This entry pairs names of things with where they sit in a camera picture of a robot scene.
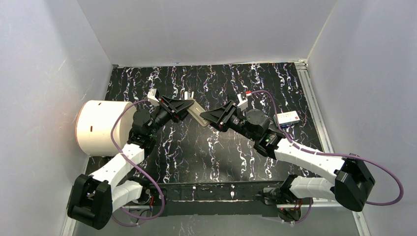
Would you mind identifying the white remote control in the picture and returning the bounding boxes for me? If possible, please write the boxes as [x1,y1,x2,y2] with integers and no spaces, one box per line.
[187,100,210,127]

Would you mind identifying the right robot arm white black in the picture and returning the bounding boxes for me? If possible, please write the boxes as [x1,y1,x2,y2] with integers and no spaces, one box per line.
[200,101,375,212]

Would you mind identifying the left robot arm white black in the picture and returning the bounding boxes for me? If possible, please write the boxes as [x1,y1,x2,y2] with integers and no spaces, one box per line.
[67,96,194,230]

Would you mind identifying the white battery cover piece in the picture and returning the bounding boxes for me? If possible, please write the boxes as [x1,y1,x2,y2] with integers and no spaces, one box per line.
[184,91,194,100]

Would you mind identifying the white battery box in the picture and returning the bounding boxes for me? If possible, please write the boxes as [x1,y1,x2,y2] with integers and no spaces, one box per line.
[273,111,300,127]

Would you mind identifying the white cylindrical bin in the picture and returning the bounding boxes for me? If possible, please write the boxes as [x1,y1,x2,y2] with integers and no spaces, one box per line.
[76,100,136,156]

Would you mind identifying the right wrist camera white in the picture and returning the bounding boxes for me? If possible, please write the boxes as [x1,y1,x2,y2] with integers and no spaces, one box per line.
[237,91,251,110]

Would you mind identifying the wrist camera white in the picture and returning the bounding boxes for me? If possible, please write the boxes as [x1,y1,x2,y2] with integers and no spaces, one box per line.
[237,91,251,110]
[147,88,160,107]

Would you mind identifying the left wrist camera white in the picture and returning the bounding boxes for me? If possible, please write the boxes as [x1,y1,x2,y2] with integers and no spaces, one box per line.
[147,88,160,107]

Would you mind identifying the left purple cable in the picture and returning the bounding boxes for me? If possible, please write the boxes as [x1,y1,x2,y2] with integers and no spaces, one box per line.
[111,99,165,228]

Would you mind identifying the purple cable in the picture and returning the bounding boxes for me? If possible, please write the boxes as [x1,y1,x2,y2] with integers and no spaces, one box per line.
[246,89,405,225]
[111,99,165,228]

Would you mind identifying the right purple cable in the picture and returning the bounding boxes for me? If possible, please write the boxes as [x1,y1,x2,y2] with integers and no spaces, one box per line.
[246,89,405,225]

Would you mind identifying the aluminium frame rail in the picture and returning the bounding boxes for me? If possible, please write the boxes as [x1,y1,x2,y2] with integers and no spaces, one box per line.
[61,59,372,236]

